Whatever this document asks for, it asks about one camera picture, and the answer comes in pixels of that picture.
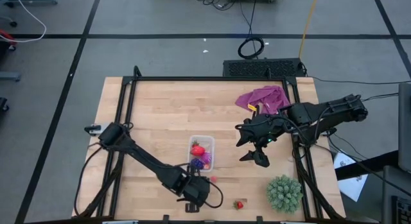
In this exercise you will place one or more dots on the large red strawberry toy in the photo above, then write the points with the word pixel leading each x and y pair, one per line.
pixel 197 150

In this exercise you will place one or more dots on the small pink toy fruit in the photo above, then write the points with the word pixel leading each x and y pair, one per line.
pixel 214 179

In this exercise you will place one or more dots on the white printed paper sheet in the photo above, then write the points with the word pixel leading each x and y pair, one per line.
pixel 351 185

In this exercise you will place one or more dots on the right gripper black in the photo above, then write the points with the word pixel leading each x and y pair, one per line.
pixel 266 129

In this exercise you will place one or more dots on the red object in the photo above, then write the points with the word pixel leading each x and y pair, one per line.
pixel 6 36

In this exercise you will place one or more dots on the black caster wheel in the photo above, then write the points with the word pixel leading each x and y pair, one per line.
pixel 13 24

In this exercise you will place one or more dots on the green spiky artificial plant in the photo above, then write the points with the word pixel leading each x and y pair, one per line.
pixel 284 193

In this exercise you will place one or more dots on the purple cloth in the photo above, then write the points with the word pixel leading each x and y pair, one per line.
pixel 266 95

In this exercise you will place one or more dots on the grey metal furniture foot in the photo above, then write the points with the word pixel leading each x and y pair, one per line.
pixel 32 2
pixel 9 77

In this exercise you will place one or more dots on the black metal table frame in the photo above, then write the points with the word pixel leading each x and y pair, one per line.
pixel 205 79

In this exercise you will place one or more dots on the black keyboard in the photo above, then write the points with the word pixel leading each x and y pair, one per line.
pixel 403 211

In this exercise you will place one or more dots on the black perforated computer case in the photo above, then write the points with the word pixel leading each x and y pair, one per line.
pixel 257 68

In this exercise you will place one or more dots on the clear plastic tupperware container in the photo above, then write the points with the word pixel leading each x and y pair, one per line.
pixel 210 140

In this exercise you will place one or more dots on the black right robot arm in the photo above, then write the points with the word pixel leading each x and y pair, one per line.
pixel 321 113

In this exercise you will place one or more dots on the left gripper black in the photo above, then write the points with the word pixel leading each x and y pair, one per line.
pixel 196 190

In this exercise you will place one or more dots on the dark purple toy grapes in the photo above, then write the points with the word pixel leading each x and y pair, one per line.
pixel 196 163

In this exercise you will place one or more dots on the black object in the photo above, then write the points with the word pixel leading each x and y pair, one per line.
pixel 3 105

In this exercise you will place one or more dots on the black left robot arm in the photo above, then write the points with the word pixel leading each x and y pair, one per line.
pixel 144 160

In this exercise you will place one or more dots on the purple toy onion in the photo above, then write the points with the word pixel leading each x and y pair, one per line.
pixel 206 158

